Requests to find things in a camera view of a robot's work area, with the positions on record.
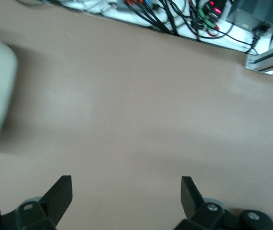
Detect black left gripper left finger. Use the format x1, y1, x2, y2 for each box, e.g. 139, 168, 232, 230
0, 175, 73, 230

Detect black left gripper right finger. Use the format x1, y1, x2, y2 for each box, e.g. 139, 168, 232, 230
174, 176, 273, 230

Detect brown table cover sheet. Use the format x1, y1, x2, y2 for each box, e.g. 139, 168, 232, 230
0, 0, 273, 230

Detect white side ledge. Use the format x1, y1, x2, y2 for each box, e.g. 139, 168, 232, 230
55, 0, 273, 56

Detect green terminal connectors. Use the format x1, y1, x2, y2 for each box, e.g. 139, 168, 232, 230
197, 8, 218, 31

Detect grey power supply box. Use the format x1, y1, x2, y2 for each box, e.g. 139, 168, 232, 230
227, 0, 273, 29

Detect silver aluminium table rail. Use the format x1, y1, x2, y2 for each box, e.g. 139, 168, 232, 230
244, 39, 273, 76

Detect black power plug cable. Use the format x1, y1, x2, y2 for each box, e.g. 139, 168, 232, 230
244, 23, 272, 55

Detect black cable bundle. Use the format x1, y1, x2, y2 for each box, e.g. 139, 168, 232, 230
122, 0, 226, 43

